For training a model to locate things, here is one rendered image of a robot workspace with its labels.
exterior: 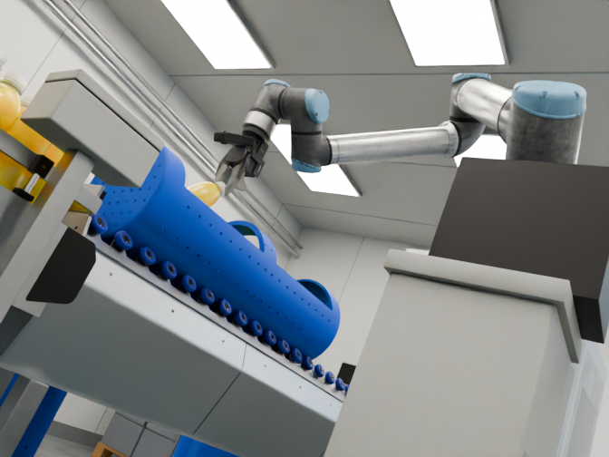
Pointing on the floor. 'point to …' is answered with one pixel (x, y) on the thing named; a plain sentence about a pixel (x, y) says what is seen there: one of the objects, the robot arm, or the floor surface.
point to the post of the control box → (41, 224)
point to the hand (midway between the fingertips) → (220, 189)
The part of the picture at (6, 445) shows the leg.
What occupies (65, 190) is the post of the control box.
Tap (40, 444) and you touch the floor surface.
